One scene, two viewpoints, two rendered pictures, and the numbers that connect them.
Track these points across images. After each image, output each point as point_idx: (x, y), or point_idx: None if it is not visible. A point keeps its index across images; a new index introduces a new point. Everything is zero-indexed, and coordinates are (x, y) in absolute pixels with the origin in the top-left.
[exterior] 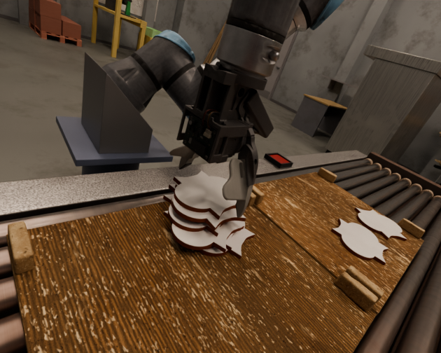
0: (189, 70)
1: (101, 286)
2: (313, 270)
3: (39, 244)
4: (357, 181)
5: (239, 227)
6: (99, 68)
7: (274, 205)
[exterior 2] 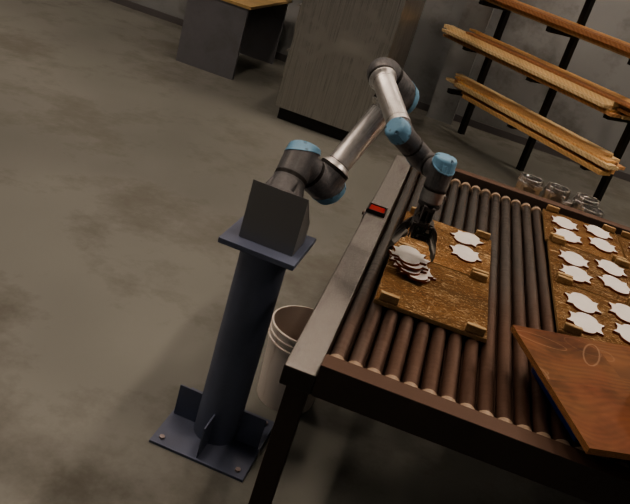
0: (325, 168)
1: (415, 301)
2: (459, 275)
3: None
4: None
5: None
6: (292, 195)
7: (418, 250)
